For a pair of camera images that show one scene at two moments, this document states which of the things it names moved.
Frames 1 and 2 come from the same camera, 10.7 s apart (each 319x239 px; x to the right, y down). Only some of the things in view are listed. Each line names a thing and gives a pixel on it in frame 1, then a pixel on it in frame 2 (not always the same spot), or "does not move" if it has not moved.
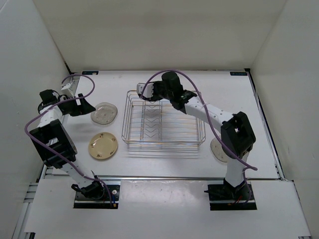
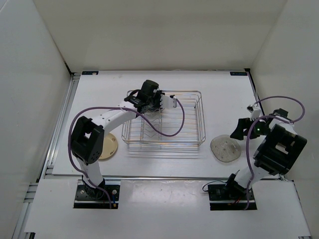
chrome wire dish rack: (159, 123) does not move
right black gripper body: (159, 91) -> (258, 129)
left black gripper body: (71, 107) -> (155, 102)
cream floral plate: (102, 145) does not move
